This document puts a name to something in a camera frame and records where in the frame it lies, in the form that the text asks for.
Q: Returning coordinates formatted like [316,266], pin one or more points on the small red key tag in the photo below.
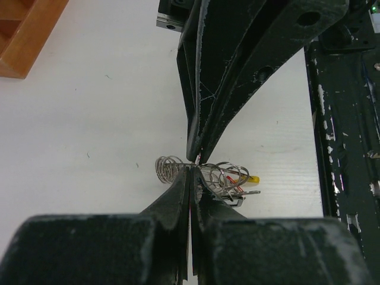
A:
[234,184]

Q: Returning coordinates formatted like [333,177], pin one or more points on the wooden compartment tray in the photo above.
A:
[25,28]

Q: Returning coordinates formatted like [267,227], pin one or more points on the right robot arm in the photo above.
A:
[228,49]

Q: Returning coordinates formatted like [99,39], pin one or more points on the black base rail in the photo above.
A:
[344,92]

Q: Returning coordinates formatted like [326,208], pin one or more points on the black key tag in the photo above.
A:
[234,202]

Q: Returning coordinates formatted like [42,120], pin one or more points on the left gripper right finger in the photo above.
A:
[228,248]

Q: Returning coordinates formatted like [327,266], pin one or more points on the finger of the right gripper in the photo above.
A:
[226,53]
[304,21]

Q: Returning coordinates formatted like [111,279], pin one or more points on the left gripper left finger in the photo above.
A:
[150,247]

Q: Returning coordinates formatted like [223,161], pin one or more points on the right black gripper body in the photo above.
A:
[173,14]

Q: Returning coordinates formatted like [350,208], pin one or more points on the red key tag with key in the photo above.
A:
[198,159]

